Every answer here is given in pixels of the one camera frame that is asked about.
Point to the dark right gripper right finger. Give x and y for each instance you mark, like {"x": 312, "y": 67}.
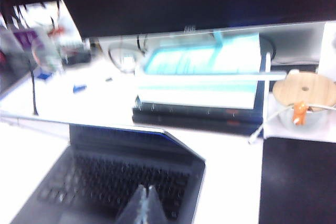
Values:
{"x": 155, "y": 208}

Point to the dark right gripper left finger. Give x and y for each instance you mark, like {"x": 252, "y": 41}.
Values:
{"x": 135, "y": 208}

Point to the gray Dell laptop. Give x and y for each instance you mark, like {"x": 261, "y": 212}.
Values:
{"x": 118, "y": 171}

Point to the white cup with wooden lid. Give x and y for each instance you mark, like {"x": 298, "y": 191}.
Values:
{"x": 304, "y": 90}

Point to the white book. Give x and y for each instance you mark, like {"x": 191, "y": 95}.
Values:
{"x": 197, "y": 100}

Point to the teal book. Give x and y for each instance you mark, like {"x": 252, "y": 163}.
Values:
{"x": 197, "y": 86}

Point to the blue and white adapter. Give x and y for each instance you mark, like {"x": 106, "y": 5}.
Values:
{"x": 79, "y": 88}

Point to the black mouse pad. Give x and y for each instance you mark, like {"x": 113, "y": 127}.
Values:
{"x": 296, "y": 182}

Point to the purple name plate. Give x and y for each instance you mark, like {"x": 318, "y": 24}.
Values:
{"x": 25, "y": 39}

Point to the white box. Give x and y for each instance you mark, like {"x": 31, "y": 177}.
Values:
{"x": 328, "y": 51}

